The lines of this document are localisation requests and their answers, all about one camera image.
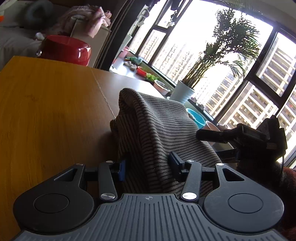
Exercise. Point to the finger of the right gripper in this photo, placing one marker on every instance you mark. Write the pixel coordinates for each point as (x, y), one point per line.
(227, 155)
(215, 136)

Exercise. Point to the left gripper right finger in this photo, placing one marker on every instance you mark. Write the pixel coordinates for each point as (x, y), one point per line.
(192, 173)

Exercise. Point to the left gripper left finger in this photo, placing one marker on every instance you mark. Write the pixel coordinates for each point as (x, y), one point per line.
(71, 184)

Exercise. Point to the striped knit sweater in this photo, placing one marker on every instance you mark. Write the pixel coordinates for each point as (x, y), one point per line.
(147, 129)

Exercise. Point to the pink clothes pile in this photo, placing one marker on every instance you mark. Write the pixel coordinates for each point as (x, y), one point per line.
(93, 16)

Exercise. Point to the blue plastic basin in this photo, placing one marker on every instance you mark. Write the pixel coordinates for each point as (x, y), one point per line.
(197, 118)

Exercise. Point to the white plant pot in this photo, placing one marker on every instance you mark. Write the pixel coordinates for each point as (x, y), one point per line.
(181, 93)

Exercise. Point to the pink basin with contents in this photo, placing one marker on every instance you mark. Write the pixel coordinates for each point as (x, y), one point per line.
(161, 87)

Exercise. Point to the potted bamboo palm plant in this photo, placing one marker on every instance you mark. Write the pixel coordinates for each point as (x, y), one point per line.
(235, 43)

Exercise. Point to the green leafy plant tray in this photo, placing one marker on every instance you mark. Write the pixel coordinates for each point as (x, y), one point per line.
(150, 78)

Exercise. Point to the red plastic basin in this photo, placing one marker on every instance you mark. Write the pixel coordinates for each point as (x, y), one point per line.
(141, 72)

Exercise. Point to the red round stool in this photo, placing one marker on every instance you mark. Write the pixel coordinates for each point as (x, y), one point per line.
(65, 49)

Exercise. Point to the grey covered sofa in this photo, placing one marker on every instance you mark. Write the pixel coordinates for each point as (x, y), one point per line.
(18, 40)

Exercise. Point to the white upright vacuum cleaner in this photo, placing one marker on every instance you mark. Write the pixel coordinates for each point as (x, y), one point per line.
(144, 13)

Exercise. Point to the dark curtain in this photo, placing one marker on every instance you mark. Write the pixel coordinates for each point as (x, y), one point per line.
(124, 15)

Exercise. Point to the grey ring cushion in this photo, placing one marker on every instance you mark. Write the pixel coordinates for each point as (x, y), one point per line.
(38, 15)

